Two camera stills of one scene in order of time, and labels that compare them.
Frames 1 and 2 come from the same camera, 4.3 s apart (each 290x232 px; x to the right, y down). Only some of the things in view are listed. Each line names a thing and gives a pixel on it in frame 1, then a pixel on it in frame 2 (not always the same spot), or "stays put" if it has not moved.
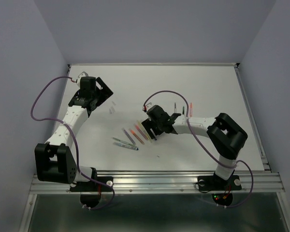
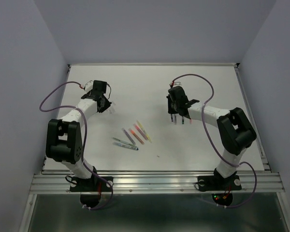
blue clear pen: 136,148 stays put
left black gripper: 105,93 → 107,105
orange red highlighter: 137,137 stays put
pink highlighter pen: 137,128 stays put
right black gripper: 148,123 → 170,110
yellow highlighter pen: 145,131 stays put
